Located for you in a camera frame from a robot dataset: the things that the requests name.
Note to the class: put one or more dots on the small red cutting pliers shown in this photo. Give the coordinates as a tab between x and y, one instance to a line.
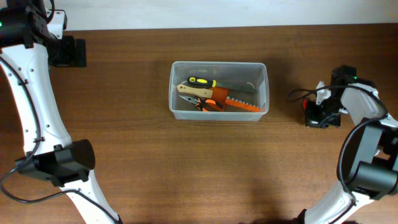
304	104

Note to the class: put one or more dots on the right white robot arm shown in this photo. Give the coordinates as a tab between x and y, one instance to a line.
367	163

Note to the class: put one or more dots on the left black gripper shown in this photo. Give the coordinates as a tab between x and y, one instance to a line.
76	57

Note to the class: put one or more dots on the long nose pliers orange black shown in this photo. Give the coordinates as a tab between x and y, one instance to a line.
203	104

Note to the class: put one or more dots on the orange scraper wooden handle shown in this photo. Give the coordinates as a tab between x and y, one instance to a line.
218	94

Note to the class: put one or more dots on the clear plastic container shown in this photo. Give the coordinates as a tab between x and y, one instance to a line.
248	74

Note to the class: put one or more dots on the orange screwdriver bit holder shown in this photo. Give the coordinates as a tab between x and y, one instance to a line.
241	104

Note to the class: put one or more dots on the file black yellow handle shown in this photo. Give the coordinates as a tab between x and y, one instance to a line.
213	83

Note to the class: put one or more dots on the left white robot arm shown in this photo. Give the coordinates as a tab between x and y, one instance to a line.
32	41

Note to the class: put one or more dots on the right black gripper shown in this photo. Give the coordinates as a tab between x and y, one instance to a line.
311	121

